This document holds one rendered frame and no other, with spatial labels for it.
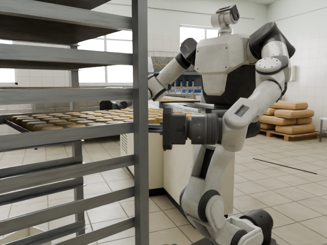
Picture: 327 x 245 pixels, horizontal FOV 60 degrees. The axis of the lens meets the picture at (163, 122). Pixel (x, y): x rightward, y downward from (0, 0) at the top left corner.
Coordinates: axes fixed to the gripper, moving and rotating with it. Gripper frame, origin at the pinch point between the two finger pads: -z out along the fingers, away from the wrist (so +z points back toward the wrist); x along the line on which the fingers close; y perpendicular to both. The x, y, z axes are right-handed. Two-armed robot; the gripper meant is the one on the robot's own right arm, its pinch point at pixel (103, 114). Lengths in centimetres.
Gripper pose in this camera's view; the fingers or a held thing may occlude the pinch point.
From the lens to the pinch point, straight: 118.8
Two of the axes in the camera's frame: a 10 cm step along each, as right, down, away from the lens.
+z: 1.0, -1.3, 9.9
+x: 0.1, -9.9, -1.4
